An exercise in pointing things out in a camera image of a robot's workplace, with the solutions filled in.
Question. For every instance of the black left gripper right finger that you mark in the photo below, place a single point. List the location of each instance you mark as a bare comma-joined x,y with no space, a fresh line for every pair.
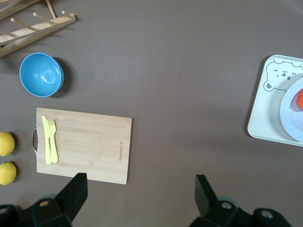
210,205

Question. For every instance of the wooden peg rack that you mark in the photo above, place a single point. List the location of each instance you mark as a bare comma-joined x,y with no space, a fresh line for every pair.
47,26

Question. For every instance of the blue bowl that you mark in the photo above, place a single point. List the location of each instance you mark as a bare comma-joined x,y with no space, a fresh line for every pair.
40,73

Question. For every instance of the yellow plastic knife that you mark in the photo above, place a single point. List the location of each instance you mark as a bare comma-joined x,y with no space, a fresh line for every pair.
47,142

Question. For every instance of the yellow lemon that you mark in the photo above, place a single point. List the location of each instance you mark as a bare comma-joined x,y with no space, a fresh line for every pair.
7,173
6,144

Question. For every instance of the cream bear print tray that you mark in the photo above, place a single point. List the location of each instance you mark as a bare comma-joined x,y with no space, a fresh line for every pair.
265,113

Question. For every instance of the lavender round plate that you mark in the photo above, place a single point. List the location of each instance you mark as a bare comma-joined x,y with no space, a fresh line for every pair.
288,113

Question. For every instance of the orange fruit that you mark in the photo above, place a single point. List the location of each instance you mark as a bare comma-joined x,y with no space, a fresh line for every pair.
300,98

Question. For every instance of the bamboo cutting board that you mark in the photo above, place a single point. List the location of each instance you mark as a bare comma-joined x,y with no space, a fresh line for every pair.
94,146

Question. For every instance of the yellow plastic fork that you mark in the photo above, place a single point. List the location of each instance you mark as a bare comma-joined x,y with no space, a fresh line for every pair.
54,151

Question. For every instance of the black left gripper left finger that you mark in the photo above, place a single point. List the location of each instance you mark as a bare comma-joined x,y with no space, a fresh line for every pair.
68,201

